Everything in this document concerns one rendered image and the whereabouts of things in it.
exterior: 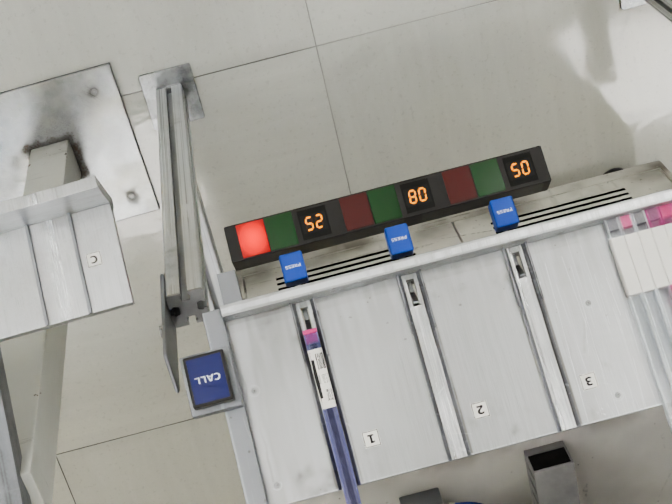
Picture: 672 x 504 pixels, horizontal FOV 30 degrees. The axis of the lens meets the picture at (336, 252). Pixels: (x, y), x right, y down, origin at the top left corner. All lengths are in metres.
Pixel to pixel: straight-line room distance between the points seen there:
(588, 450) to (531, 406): 0.34
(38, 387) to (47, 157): 0.62
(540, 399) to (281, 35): 0.85
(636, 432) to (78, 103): 0.94
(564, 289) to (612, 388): 0.11
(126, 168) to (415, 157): 0.46
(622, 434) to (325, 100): 0.71
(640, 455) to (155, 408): 0.92
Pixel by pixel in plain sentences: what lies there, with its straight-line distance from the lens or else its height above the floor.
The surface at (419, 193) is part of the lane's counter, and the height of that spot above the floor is 0.66.
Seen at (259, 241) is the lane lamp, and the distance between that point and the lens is 1.29.
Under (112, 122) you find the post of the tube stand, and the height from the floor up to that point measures 0.01.
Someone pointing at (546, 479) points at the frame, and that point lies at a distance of 1.53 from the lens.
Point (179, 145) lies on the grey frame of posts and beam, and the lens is 1.69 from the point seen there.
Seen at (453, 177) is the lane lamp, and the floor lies 0.65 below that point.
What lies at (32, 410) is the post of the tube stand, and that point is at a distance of 1.31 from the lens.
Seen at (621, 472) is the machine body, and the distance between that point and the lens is 1.62.
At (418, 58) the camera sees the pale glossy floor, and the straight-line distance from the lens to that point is 1.95.
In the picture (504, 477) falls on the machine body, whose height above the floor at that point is 0.62.
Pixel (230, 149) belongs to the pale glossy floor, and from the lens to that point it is 1.96.
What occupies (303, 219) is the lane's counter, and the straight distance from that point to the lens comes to 1.29.
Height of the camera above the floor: 1.80
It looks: 61 degrees down
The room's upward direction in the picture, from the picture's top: 163 degrees clockwise
